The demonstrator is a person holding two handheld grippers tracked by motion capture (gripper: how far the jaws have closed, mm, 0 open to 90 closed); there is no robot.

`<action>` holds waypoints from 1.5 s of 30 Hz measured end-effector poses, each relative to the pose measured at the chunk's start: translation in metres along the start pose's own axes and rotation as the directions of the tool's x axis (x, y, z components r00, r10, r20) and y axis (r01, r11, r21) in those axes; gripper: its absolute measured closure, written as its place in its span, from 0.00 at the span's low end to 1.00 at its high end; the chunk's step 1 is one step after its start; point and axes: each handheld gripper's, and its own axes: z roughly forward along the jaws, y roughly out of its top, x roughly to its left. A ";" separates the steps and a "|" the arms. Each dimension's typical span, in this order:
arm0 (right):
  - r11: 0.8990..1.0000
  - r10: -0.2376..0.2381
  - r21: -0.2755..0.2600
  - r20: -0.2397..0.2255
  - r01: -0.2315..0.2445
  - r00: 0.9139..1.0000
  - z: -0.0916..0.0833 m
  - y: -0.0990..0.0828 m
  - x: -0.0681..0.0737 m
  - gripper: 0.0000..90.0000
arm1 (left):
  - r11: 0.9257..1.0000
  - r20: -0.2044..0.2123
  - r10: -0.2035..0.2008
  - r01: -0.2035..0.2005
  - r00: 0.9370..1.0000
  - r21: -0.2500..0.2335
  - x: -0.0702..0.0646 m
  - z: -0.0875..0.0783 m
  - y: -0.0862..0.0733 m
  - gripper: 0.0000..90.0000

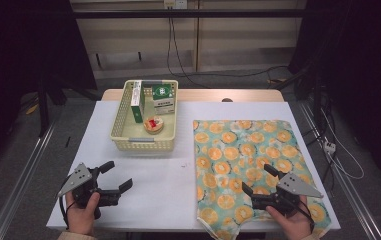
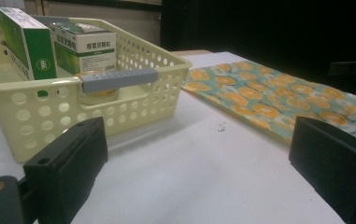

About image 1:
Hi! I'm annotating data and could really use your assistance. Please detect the black crossbar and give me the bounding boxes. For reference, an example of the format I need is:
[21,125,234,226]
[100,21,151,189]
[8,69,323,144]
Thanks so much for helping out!
[72,9,307,20]

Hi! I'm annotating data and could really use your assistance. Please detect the hand-held gripper black cable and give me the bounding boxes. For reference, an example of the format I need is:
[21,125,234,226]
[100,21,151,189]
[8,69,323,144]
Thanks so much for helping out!
[58,195,71,231]
[296,196,316,234]

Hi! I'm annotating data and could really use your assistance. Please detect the aluminium rail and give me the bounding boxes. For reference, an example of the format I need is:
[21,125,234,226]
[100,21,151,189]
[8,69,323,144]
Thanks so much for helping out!
[298,101,381,240]
[0,121,59,240]

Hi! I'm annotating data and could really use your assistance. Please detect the cream plastic basket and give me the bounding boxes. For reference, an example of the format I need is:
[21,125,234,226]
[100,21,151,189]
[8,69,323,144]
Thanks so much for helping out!
[109,79,180,153]

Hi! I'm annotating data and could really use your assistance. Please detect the left hand-held gripper black cable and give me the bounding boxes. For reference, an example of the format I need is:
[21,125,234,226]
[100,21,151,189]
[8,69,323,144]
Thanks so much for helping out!
[58,195,71,231]

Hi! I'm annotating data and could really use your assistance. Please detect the person's left hand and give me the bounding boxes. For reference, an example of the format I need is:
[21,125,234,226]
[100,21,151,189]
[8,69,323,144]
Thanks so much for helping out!
[65,191,102,237]

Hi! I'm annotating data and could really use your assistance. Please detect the white wall socket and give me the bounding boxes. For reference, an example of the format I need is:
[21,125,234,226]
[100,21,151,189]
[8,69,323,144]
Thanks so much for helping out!
[163,0,189,10]

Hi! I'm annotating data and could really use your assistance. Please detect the wooden post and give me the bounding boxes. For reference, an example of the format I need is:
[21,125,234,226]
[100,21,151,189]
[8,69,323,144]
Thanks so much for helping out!
[193,0,201,73]

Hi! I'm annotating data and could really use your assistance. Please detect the orange slice print bag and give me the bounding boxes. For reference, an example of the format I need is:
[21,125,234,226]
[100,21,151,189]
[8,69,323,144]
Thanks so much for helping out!
[192,119,333,240]

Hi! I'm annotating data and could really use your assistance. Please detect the round tin with red label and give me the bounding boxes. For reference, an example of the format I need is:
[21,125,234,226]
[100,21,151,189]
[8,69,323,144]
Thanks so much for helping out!
[143,115,165,135]

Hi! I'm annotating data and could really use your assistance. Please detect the black metal stand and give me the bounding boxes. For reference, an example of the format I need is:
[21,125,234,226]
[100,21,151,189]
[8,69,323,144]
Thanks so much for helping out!
[312,71,324,136]
[37,74,66,138]

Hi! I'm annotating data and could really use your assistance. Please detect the wide green white carton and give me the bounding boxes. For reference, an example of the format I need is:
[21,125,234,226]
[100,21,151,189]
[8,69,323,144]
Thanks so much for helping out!
[151,83,176,116]

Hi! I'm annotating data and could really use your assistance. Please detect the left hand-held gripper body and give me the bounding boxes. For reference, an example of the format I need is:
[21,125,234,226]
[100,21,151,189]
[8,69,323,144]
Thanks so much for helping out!
[57,162,122,220]

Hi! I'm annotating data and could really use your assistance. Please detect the white power strip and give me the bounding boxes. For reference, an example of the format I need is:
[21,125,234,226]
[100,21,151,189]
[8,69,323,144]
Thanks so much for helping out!
[322,139,338,156]

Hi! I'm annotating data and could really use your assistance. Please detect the yellow tape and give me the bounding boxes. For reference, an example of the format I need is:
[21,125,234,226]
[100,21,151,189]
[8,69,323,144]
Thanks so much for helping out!
[25,103,40,116]

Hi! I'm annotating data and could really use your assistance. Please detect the black curtain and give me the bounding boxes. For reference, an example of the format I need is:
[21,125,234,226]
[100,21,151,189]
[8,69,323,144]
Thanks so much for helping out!
[289,0,381,184]
[0,0,98,183]

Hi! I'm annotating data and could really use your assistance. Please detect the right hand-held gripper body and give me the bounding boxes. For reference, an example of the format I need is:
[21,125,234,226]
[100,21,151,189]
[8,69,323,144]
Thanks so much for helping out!
[250,171,324,216]

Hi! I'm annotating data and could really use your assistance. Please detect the black wall cable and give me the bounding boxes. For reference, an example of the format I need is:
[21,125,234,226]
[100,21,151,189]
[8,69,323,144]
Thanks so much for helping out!
[166,8,291,90]

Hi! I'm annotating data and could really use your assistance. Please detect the white cable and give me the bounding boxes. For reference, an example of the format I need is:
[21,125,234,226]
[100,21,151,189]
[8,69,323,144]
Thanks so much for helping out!
[320,108,366,181]

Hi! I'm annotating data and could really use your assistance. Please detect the person's right hand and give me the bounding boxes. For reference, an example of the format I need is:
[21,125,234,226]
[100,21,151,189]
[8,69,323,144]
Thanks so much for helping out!
[266,195,314,240]

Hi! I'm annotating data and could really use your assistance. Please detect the narrow green white carton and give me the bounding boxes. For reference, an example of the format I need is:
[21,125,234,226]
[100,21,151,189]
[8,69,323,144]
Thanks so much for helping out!
[130,79,146,124]

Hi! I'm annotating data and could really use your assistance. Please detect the right hand-held gripper black cable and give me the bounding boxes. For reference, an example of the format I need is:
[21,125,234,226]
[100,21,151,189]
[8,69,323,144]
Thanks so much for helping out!
[296,196,316,234]

